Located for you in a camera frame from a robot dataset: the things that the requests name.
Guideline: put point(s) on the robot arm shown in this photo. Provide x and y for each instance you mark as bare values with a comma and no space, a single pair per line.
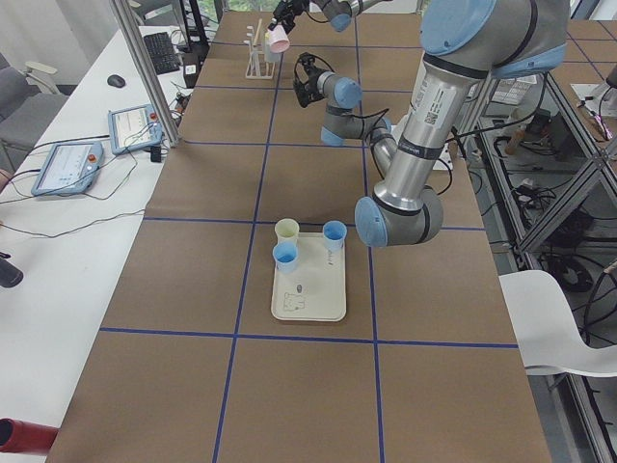
464,42
338,13

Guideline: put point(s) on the far blue teach pendant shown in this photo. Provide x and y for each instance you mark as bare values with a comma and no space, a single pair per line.
134,128

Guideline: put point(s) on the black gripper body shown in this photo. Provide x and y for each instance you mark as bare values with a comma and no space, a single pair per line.
312,83
295,8

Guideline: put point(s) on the white wire cup rack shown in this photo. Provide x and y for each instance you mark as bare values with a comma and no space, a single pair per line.
262,62

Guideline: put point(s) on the white chair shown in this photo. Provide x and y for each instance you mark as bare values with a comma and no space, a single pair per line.
546,331

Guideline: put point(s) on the pink plastic cup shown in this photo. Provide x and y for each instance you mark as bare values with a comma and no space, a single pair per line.
277,40

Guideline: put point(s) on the black keyboard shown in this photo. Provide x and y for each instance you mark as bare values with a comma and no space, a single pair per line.
161,52

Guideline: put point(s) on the black computer mouse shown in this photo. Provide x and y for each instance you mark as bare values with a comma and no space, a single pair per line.
116,81

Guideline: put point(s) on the black water bottle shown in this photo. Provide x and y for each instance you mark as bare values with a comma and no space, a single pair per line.
10,276

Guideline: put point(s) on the blue teach pendant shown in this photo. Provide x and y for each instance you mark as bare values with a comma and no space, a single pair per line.
69,168
134,128

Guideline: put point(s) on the light blue plastic cup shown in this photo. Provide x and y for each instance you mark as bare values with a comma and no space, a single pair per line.
285,255

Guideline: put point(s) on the pale green plastic cup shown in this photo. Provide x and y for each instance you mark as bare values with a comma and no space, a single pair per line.
287,230

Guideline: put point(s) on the near blue teach pendant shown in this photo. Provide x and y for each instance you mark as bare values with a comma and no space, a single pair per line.
69,168

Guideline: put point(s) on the cream plastic tray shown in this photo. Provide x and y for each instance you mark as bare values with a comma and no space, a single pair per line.
316,289

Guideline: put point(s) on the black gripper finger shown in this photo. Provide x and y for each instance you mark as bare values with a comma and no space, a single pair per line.
273,24
288,25

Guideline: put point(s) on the red cylinder bottle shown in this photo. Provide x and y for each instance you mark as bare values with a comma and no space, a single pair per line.
26,437

